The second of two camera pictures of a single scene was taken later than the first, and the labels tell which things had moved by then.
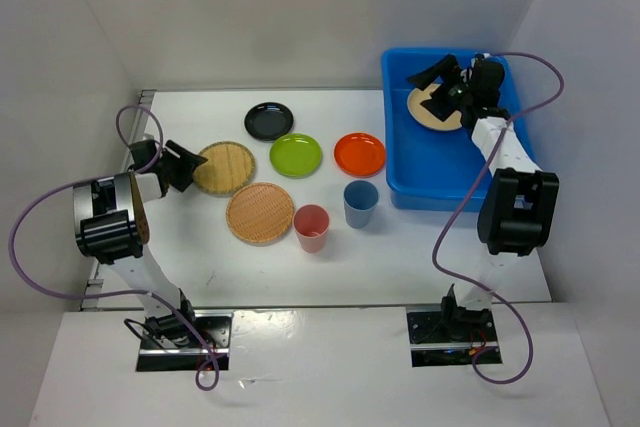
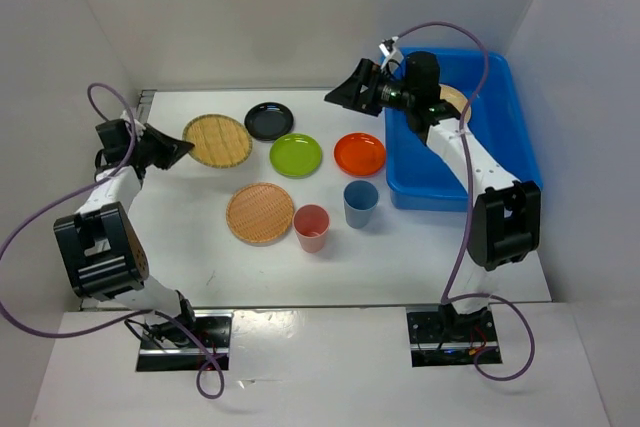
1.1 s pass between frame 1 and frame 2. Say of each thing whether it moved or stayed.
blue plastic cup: stayed
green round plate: stayed
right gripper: moved
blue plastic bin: stayed
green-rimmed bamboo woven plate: moved
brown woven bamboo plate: stayed
